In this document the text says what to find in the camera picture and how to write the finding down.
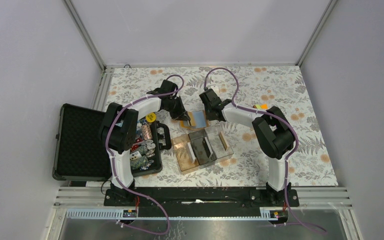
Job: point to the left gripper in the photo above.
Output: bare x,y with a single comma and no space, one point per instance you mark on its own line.
180,114

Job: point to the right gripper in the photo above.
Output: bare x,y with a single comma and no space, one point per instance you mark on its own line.
209,118

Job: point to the tan leather card holder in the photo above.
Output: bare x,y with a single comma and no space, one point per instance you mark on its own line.
198,119

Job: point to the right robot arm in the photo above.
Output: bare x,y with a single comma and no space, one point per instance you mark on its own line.
275,135

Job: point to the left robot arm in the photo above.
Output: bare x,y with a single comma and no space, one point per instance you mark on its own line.
119,126

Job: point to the clear transparent card box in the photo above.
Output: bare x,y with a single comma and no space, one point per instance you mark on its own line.
212,134

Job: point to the smoky black card box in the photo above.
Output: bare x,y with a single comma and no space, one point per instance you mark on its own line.
196,139

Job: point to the amber transparent card box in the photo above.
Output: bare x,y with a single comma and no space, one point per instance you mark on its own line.
179,145

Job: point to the black card stack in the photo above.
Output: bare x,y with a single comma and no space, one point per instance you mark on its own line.
206,147

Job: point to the white card stack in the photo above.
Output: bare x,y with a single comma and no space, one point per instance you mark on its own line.
191,153

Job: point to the floral table mat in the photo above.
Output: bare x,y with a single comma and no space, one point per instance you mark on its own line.
280,86

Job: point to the yellow big blind button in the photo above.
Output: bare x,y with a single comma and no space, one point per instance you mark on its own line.
151,117

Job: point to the toy brick stack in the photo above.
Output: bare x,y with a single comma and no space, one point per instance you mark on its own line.
261,106

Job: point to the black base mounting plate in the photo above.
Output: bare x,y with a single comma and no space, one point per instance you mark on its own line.
201,202

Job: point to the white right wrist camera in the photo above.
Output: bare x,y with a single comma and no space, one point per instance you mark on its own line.
215,88

